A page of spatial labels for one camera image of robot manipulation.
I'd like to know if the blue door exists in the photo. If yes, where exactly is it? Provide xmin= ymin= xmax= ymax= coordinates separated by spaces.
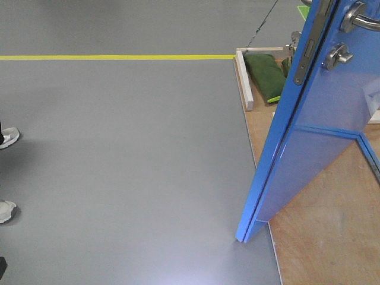
xmin=236 ymin=1 xmax=379 ymax=242

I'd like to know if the green sandbag left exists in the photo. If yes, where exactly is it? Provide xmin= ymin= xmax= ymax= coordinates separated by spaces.
xmin=244 ymin=53 xmax=286 ymax=103

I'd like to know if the green sandbag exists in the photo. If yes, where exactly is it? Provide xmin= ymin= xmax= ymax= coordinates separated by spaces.
xmin=281 ymin=57 xmax=293 ymax=78
xmin=244 ymin=53 xmax=286 ymax=103

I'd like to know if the green sandbag right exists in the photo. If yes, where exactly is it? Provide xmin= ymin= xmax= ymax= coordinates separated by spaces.
xmin=281 ymin=57 xmax=293 ymax=78

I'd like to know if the metal latch face plate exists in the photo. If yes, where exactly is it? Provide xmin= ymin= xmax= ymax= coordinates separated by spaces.
xmin=293 ymin=1 xmax=332 ymax=86

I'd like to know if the wooden plywood platform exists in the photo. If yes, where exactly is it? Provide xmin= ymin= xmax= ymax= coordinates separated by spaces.
xmin=233 ymin=56 xmax=380 ymax=285

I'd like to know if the silver thumb turn lock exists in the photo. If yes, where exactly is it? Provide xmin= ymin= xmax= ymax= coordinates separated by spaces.
xmin=323 ymin=43 xmax=354 ymax=71

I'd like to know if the green floor sign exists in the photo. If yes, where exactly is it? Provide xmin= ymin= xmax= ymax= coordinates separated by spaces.
xmin=297 ymin=5 xmax=310 ymax=21

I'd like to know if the black robot part left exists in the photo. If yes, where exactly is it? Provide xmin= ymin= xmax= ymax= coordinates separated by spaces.
xmin=0 ymin=256 xmax=7 ymax=279

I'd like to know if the white wooden base frame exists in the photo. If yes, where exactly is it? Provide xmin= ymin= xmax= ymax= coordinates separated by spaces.
xmin=234 ymin=45 xmax=292 ymax=112

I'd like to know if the silver door lever handle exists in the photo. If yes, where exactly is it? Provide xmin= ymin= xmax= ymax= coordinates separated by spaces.
xmin=340 ymin=1 xmax=379 ymax=33

